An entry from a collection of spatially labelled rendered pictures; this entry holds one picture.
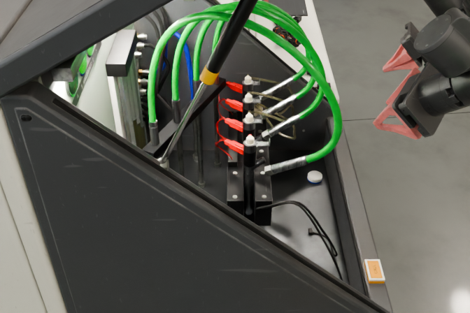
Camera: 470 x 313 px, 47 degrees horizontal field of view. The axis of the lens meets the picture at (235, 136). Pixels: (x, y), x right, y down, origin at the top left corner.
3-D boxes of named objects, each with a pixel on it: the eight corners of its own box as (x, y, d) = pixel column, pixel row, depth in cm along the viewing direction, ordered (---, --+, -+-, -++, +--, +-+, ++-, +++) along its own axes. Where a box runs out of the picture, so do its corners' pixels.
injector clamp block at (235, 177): (269, 246, 126) (272, 200, 117) (226, 246, 126) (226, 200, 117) (264, 154, 153) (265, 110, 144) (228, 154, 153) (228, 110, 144)
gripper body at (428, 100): (394, 107, 75) (436, 91, 69) (421, 63, 80) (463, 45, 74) (422, 140, 77) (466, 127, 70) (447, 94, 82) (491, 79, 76)
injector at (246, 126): (262, 193, 132) (265, 124, 119) (242, 193, 132) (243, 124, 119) (261, 184, 134) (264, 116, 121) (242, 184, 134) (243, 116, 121)
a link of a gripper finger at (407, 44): (371, 46, 118) (408, 22, 113) (389, 69, 120) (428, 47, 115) (368, 61, 113) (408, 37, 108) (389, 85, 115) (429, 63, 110)
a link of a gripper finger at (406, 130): (355, 119, 82) (401, 102, 75) (375, 89, 86) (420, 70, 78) (382, 150, 84) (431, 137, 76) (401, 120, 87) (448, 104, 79)
